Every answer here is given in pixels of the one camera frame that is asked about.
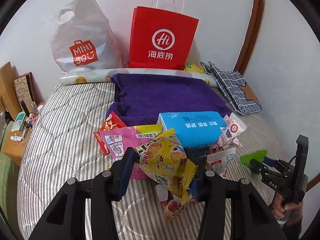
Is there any green snack packet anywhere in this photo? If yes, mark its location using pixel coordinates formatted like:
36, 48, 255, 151
240, 149, 267, 167

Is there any pink snack packet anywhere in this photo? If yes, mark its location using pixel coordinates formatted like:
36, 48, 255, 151
99, 124, 163, 180

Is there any yellow snack packet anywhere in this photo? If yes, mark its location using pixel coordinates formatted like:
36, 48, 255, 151
135, 128, 197, 204

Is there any red snack packet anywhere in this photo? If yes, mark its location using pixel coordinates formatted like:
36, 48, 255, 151
93, 111, 126, 155

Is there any person's right hand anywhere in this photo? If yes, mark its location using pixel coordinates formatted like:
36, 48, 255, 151
272, 193, 303, 225

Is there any small white red sachet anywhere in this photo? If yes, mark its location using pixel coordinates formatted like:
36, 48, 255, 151
206, 147, 236, 178

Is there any white red strawberry snack pouch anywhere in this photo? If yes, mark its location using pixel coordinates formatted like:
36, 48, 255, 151
208, 113, 247, 154

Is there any striped grey quilt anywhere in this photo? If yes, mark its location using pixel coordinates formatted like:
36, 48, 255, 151
17, 81, 293, 240

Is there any wooden bedside table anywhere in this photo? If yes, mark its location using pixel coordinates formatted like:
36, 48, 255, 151
2, 112, 31, 166

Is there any blue tissue pack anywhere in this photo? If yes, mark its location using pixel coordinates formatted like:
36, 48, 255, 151
157, 111, 226, 148

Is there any blue plaid folded cloth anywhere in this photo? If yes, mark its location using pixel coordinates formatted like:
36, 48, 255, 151
201, 61, 263, 115

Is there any purple towel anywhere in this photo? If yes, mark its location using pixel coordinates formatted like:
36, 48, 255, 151
106, 74, 232, 126

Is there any yellow lemon tea pack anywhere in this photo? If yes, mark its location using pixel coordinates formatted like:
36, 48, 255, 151
184, 62, 206, 74

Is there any white patterned rolled sheet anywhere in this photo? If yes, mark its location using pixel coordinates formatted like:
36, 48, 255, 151
60, 68, 218, 88

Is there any white Miniso plastic bag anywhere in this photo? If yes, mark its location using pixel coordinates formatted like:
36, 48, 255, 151
50, 0, 124, 74

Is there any red Haidilao paper bag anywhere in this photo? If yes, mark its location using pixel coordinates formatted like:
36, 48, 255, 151
129, 6, 199, 70

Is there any brown wooden door frame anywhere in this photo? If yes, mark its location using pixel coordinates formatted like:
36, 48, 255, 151
234, 0, 265, 75

